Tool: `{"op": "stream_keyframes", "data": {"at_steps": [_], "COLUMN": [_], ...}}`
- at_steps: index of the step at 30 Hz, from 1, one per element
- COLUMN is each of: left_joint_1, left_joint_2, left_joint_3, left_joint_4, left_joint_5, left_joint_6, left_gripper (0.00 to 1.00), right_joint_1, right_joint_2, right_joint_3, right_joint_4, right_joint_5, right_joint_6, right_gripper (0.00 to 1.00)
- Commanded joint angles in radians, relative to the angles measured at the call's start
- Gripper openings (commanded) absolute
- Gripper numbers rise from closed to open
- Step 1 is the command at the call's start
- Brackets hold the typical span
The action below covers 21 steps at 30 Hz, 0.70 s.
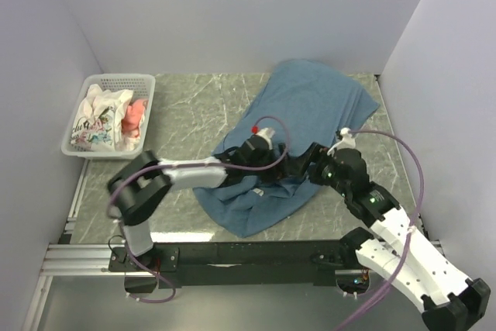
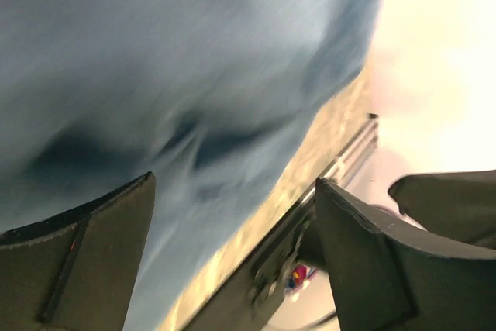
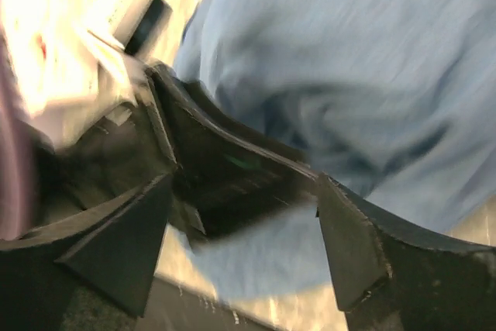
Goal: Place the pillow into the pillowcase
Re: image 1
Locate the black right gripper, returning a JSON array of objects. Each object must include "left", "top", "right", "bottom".
[{"left": 287, "top": 142, "right": 349, "bottom": 196}]

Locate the blue pillowcase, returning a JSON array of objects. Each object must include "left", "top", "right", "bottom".
[{"left": 193, "top": 60, "right": 380, "bottom": 238}]

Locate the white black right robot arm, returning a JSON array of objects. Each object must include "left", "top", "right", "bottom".
[{"left": 294, "top": 143, "right": 491, "bottom": 330}]

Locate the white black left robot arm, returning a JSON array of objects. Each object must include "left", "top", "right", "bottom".
[{"left": 107, "top": 133, "right": 288, "bottom": 271}]

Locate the black base beam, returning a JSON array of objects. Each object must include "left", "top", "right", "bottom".
[{"left": 108, "top": 241, "right": 373, "bottom": 294}]

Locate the pink cloth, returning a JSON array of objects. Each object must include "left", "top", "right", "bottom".
[{"left": 121, "top": 98, "right": 148, "bottom": 138}]

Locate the white plastic basket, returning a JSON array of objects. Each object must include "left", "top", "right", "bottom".
[{"left": 61, "top": 74, "right": 156, "bottom": 160}]

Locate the white printed cloth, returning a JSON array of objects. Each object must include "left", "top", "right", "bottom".
[{"left": 71, "top": 84, "right": 133, "bottom": 152}]

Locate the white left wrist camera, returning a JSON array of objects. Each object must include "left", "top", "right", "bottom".
[{"left": 251, "top": 126, "right": 275, "bottom": 147}]

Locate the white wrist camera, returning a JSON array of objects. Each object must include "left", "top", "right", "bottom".
[
  {"left": 327, "top": 127, "right": 356, "bottom": 156},
  {"left": 251, "top": 126, "right": 275, "bottom": 147}
]

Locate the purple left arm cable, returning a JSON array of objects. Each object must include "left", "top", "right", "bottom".
[{"left": 106, "top": 115, "right": 290, "bottom": 304}]

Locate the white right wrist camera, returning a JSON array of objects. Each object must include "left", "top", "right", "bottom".
[{"left": 327, "top": 127, "right": 356, "bottom": 156}]

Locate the aluminium rail frame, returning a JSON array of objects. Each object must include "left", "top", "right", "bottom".
[{"left": 30, "top": 160, "right": 426, "bottom": 330}]

